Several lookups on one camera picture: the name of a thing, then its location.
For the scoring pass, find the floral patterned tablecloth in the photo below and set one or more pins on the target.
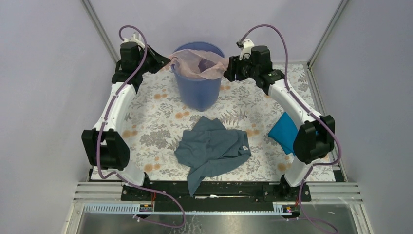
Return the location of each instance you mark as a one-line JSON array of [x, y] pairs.
[[157, 118]]

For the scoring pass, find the grey-blue crumpled shirt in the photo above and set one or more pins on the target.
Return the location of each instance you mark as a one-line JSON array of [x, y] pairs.
[[209, 150]]

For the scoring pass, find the aluminium frame rail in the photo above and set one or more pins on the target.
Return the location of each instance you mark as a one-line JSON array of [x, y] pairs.
[[105, 197]]

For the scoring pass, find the bright blue folded cloth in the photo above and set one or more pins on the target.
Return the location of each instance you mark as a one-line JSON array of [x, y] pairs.
[[284, 132]]

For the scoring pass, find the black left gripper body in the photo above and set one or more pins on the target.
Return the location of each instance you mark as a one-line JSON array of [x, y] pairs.
[[141, 53]]

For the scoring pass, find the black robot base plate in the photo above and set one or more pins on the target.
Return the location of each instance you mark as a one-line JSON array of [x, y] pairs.
[[214, 196]]

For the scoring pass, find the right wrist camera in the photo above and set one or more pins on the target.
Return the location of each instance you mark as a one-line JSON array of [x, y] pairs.
[[245, 46]]

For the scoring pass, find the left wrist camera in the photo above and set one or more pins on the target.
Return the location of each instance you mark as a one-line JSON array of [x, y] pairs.
[[137, 38]]

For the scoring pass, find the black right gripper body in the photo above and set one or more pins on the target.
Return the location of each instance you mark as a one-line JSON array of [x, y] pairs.
[[244, 69]]

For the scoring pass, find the pink plastic trash bag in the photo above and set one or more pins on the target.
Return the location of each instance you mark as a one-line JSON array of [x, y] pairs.
[[199, 64]]

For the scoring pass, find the blue plastic trash bin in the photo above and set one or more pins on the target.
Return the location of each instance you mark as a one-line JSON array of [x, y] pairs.
[[198, 94]]

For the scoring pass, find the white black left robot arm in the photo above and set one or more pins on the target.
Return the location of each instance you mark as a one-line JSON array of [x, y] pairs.
[[105, 148]]

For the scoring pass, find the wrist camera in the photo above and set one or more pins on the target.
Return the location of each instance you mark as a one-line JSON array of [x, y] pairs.
[[137, 38], [245, 46]]

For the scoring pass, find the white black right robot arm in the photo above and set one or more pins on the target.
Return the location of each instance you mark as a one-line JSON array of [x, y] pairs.
[[314, 139]]

